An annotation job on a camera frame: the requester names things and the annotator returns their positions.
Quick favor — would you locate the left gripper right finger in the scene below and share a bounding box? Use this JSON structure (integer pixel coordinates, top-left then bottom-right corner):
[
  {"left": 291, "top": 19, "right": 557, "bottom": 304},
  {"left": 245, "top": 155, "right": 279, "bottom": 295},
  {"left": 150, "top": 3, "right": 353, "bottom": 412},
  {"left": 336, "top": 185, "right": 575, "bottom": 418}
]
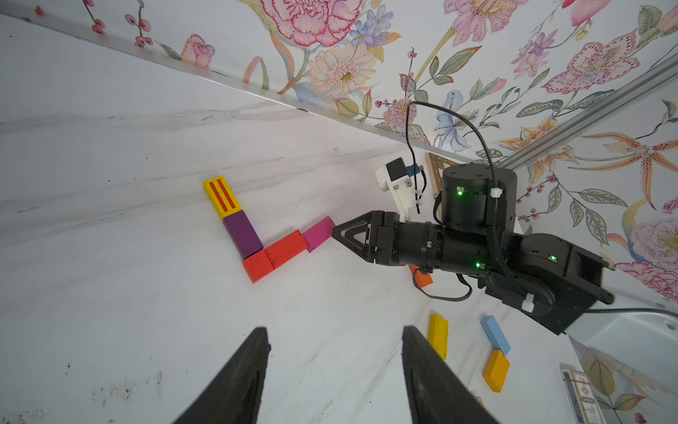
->
[{"left": 402, "top": 326, "right": 496, "bottom": 424}]

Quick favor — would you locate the yellow striped block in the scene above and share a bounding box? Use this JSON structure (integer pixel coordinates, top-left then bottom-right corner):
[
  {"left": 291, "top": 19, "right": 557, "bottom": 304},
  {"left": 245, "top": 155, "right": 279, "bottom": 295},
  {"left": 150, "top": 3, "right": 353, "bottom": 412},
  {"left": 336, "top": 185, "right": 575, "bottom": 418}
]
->
[{"left": 203, "top": 176, "right": 242, "bottom": 220}]

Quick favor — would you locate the purple rectangular block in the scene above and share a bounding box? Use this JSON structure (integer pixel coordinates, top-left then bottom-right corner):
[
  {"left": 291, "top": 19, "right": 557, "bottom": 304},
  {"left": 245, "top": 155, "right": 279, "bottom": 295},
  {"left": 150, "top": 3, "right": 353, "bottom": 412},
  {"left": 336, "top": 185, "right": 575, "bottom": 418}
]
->
[{"left": 222, "top": 210, "right": 264, "bottom": 260}]

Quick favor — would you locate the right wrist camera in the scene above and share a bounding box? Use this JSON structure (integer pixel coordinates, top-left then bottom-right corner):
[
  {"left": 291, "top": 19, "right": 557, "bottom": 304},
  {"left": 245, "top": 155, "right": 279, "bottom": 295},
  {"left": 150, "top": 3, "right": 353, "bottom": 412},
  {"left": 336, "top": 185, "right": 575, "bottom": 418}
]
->
[{"left": 375, "top": 157, "right": 422, "bottom": 223}]

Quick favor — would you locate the playing card box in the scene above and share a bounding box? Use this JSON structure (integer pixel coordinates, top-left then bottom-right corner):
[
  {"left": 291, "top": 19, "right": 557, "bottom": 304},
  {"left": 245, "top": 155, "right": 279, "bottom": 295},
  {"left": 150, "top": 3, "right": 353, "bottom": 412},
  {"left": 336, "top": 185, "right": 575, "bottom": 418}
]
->
[{"left": 560, "top": 364, "right": 607, "bottom": 424}]

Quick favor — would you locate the yellow rectangular block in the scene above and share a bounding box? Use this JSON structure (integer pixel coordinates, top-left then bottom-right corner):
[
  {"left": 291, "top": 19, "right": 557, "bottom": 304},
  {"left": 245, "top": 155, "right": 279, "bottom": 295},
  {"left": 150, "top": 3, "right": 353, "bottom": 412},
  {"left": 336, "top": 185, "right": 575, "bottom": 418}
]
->
[{"left": 427, "top": 314, "right": 450, "bottom": 360}]

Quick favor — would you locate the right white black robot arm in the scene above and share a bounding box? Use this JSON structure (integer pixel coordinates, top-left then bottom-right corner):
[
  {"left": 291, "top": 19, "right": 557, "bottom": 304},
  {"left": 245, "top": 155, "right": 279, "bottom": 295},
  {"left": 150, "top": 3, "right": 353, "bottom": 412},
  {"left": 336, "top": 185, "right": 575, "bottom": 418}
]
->
[{"left": 332, "top": 159, "right": 677, "bottom": 381}]

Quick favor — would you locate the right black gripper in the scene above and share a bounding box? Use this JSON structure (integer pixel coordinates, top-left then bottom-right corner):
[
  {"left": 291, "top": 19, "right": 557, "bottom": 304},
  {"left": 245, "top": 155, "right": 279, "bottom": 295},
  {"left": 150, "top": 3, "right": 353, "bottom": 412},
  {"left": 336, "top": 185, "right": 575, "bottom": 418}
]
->
[{"left": 332, "top": 210, "right": 442, "bottom": 268}]

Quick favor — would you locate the red rectangular block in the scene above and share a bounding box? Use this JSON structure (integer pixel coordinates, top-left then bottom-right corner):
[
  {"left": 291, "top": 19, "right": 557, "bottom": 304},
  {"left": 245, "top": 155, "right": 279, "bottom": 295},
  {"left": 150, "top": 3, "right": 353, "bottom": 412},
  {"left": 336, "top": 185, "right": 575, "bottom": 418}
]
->
[{"left": 265, "top": 231, "right": 308, "bottom": 269}]

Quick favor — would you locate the orange rectangular block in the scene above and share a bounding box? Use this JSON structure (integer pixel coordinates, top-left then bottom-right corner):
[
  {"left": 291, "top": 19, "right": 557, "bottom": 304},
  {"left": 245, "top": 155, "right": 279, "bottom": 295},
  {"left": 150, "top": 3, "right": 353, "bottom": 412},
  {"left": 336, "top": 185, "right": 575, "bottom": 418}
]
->
[{"left": 409, "top": 266, "right": 434, "bottom": 289}]

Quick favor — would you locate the yellow-orange rectangular block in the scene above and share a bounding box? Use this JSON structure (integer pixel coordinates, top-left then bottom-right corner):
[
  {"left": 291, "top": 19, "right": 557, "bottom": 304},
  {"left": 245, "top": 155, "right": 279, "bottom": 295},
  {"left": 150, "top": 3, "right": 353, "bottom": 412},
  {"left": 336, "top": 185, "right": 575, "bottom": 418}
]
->
[{"left": 483, "top": 349, "right": 510, "bottom": 393}]

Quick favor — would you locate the magenta rectangular block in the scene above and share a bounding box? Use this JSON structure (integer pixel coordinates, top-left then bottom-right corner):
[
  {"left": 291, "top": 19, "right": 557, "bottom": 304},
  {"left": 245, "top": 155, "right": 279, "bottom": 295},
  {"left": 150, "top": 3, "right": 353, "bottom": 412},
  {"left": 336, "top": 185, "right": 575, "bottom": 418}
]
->
[{"left": 302, "top": 217, "right": 335, "bottom": 253}]

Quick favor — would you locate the small red cube block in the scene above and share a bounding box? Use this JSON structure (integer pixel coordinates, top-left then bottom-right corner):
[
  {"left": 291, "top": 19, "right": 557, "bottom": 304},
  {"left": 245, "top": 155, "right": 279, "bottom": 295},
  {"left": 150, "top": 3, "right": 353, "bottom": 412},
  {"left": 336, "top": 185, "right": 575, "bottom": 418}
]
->
[{"left": 243, "top": 250, "right": 275, "bottom": 284}]

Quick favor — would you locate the light blue rectangular block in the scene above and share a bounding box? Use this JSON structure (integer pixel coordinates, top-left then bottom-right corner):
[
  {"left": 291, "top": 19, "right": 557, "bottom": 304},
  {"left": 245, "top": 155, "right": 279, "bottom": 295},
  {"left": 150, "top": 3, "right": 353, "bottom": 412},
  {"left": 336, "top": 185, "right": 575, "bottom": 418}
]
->
[{"left": 480, "top": 316, "right": 511, "bottom": 356}]

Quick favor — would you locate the wooden chessboard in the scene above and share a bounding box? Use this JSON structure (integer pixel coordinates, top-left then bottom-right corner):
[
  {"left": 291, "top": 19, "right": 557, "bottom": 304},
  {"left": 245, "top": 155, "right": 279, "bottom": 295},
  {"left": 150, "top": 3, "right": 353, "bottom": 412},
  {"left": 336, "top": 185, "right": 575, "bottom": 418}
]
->
[{"left": 426, "top": 153, "right": 457, "bottom": 197}]

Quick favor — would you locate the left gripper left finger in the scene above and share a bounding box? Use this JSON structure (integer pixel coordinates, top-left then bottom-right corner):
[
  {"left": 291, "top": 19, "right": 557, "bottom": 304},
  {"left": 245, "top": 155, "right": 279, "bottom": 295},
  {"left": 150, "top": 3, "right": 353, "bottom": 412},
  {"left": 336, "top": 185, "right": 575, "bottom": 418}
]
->
[{"left": 175, "top": 327, "right": 271, "bottom": 424}]

